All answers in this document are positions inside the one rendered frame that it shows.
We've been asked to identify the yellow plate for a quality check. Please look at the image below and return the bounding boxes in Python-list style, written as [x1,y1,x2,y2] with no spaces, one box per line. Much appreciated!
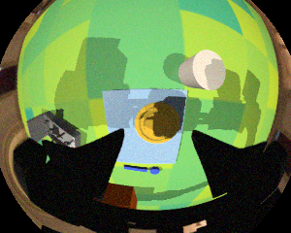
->
[135,102,180,144]

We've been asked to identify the light blue flat square pad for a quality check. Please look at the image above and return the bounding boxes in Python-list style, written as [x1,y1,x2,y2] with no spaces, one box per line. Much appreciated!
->
[103,88,187,164]

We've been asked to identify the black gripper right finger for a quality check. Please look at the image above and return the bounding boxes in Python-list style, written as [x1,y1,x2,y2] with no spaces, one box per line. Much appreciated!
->
[191,129,269,198]

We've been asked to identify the grey dish rack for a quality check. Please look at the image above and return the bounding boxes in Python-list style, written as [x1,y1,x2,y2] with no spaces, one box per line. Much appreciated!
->
[26,110,81,148]

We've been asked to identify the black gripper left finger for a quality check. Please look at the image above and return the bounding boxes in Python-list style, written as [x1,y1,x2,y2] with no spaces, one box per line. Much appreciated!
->
[41,128,125,201]

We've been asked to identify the beige cylinder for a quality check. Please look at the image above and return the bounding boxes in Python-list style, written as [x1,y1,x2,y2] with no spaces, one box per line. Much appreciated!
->
[178,50,226,90]

